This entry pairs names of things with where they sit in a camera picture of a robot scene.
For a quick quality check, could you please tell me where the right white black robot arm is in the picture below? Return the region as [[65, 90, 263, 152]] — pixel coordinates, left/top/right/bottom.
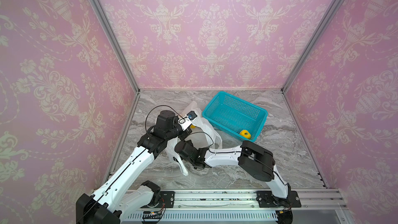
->
[[174, 140, 291, 207]]

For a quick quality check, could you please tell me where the left corner aluminium post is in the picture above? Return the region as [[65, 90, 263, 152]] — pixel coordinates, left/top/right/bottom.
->
[[76, 0, 140, 93]]

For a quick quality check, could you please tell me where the corner aluminium post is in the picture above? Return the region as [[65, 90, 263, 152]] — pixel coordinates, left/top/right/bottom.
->
[[281, 0, 344, 95], [76, 0, 140, 93]]

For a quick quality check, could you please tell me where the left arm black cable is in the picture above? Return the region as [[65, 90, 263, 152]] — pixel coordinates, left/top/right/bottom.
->
[[144, 105, 187, 133]]

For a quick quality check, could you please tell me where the teal plastic basket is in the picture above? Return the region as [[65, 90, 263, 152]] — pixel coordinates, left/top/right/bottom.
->
[[202, 91, 268, 143]]

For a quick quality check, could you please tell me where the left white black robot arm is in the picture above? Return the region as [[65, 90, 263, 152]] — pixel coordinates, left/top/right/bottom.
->
[[76, 110, 198, 224]]

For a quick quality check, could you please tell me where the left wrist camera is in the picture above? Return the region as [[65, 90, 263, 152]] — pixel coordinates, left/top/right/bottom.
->
[[178, 111, 198, 131]]

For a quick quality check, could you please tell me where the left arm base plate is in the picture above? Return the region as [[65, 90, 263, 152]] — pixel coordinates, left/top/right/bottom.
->
[[147, 191, 175, 208]]

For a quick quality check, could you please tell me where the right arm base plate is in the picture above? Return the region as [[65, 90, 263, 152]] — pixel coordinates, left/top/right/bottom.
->
[[256, 191, 302, 208]]

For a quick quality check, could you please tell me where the white plastic bag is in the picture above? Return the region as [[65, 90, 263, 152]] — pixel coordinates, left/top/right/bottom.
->
[[165, 101, 222, 176]]

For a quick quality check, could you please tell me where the aluminium front rail frame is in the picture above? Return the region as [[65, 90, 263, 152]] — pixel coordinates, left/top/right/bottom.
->
[[120, 189, 354, 224]]

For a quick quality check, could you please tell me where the right corner aluminium post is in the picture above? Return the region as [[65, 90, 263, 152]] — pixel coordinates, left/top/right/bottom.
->
[[281, 0, 344, 95]]

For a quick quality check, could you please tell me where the yellow bell pepper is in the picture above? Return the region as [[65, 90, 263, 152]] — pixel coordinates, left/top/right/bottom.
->
[[239, 130, 251, 140]]

